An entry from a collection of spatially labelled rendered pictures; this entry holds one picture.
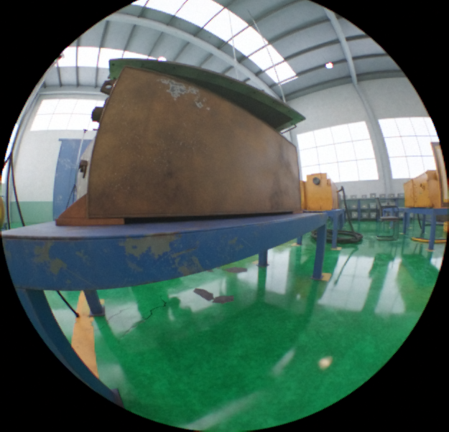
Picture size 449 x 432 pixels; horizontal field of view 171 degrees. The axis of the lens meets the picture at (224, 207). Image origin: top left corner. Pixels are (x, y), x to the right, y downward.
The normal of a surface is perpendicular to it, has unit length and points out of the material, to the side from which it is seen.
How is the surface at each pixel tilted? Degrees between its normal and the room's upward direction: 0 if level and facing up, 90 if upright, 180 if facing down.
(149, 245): 90
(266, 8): 180
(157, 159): 90
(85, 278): 90
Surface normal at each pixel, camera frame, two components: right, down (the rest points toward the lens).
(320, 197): -0.74, 0.00
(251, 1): 0.01, 1.00
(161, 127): 0.65, -0.02
